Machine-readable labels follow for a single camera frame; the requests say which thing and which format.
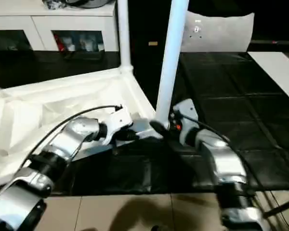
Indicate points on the white plastic table top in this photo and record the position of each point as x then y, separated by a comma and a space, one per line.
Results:
48, 106

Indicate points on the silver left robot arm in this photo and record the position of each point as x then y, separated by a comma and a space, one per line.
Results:
58, 154

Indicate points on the grey cushion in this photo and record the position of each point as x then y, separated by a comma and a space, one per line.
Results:
221, 33

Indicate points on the black cabinet with gold label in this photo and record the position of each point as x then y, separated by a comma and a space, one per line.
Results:
149, 24

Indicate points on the white flat board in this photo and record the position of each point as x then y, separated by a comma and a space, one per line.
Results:
279, 72

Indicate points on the black stand leg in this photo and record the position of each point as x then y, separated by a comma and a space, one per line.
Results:
282, 209

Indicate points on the white glass-door cabinet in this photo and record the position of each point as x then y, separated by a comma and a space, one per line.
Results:
38, 26

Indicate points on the dark round appliance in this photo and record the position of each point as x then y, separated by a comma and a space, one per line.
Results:
82, 3

